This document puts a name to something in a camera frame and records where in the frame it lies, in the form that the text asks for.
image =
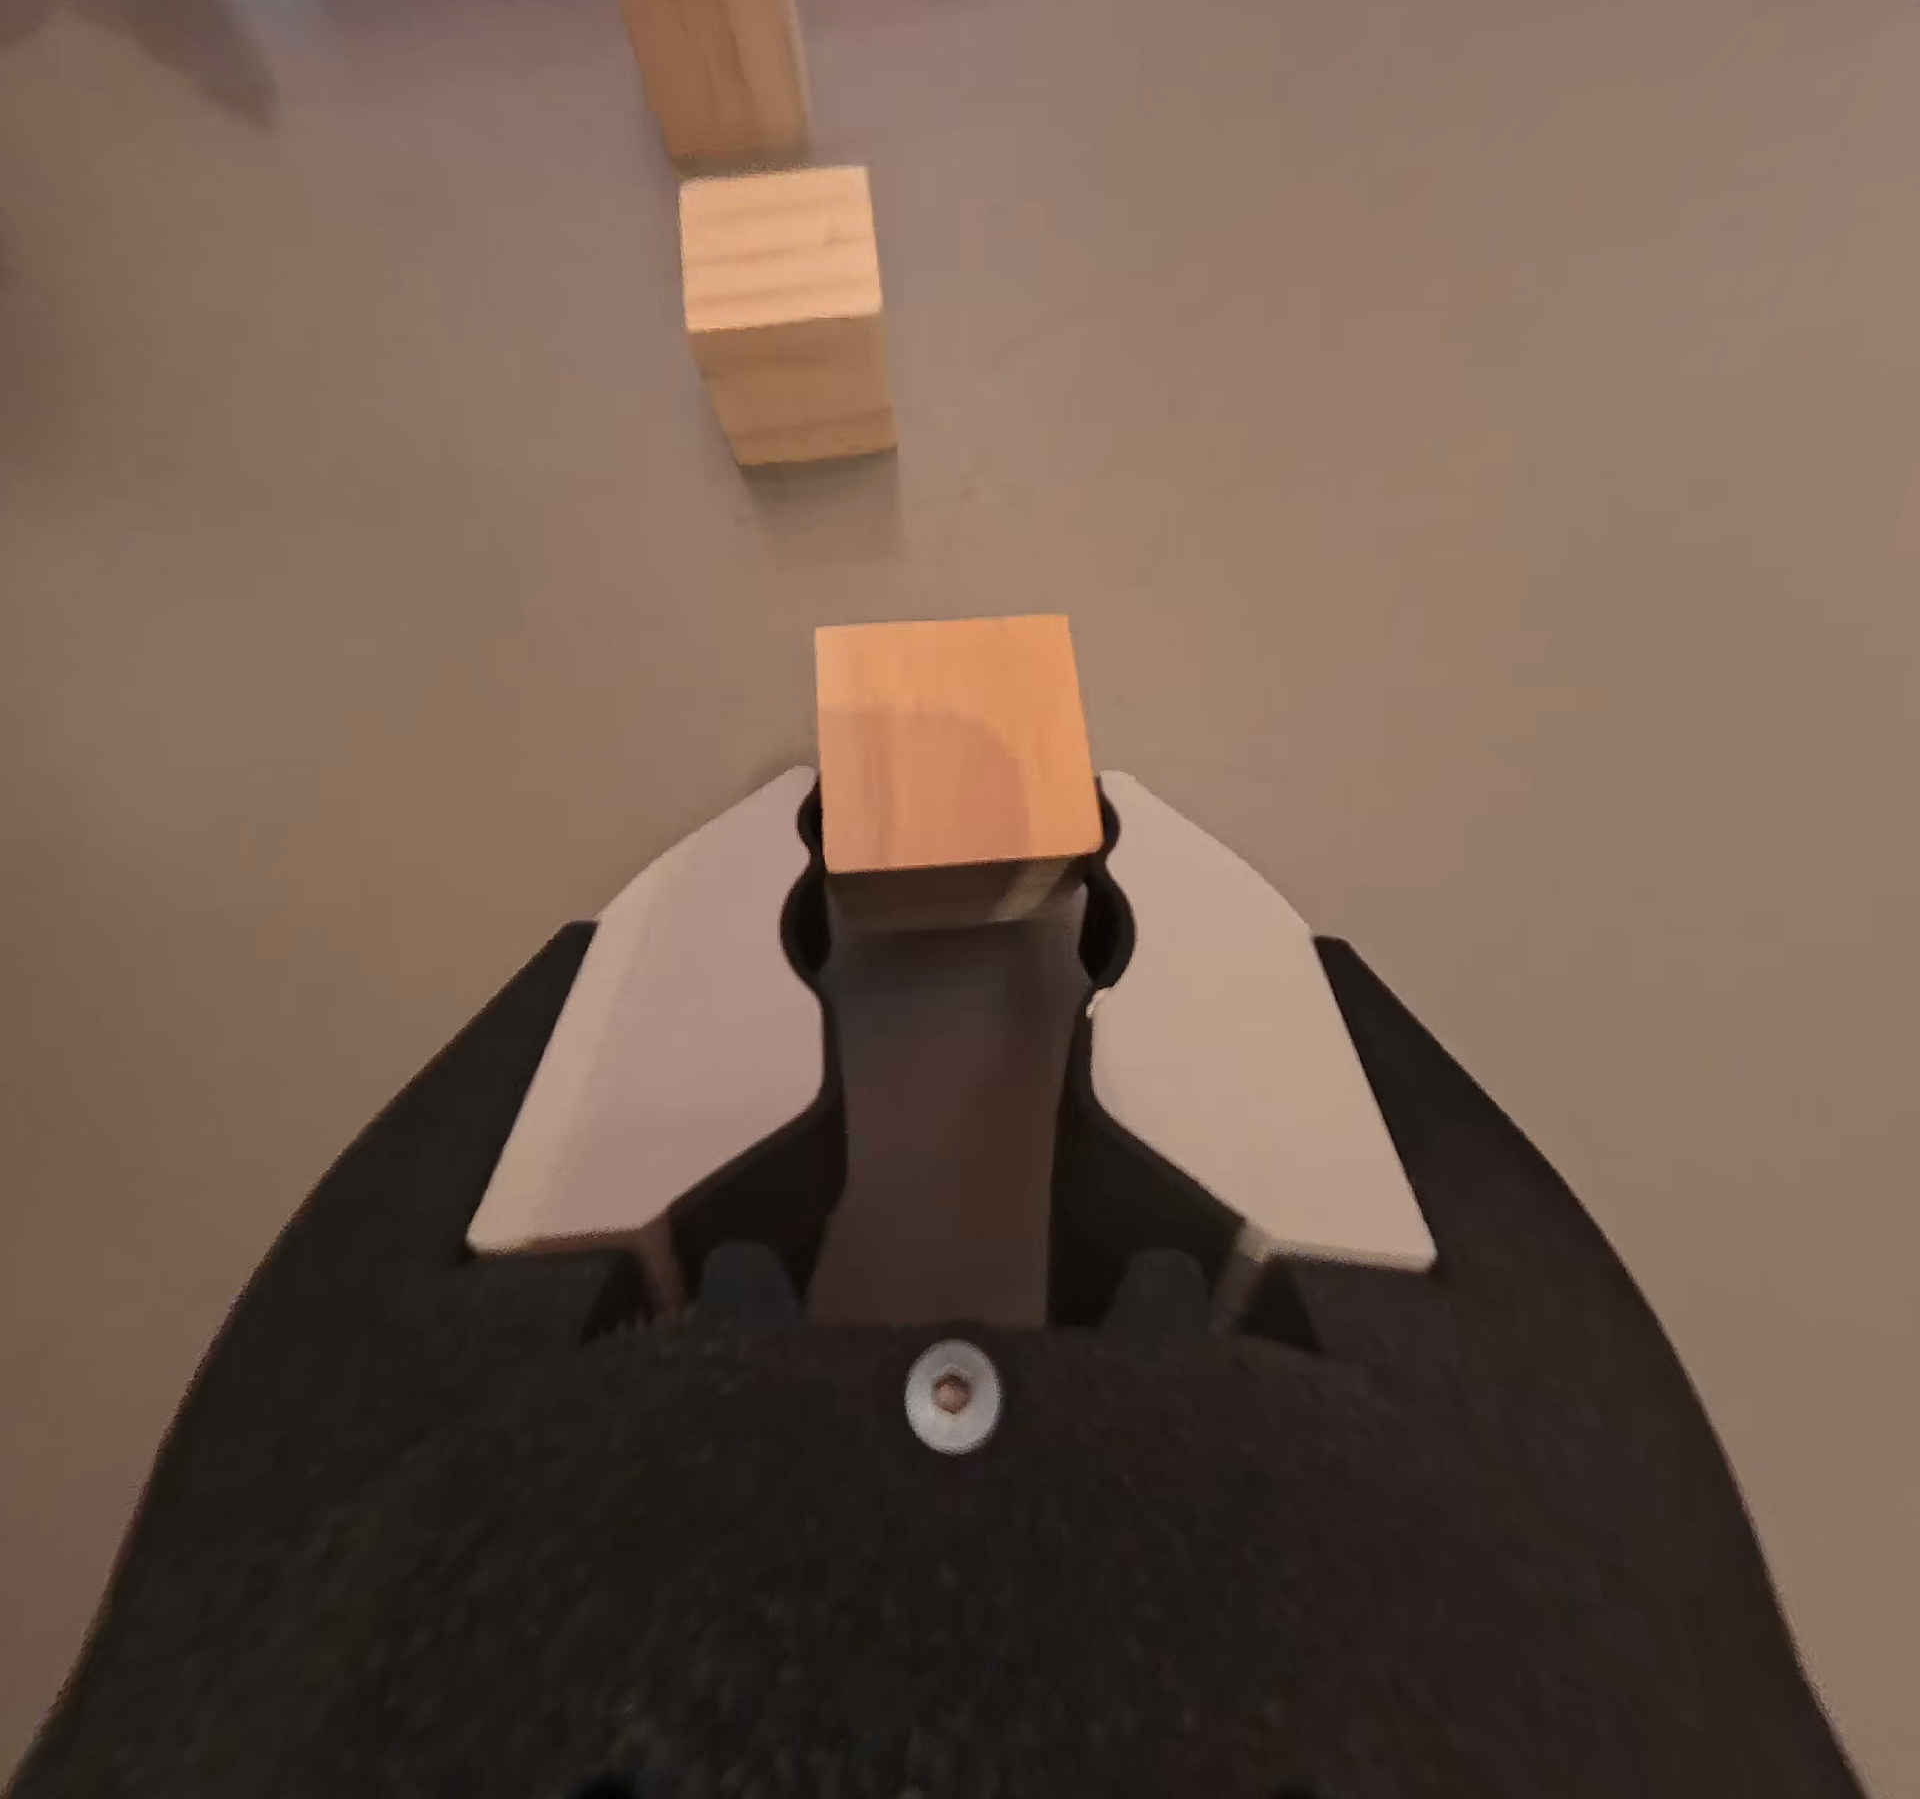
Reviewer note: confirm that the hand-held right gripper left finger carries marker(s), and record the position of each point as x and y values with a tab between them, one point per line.
660	1064

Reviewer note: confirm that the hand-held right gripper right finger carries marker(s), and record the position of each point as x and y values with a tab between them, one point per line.
1245	1079

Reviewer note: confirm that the wooden cube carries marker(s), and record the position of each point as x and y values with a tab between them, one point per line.
704	44
780	315
953	749

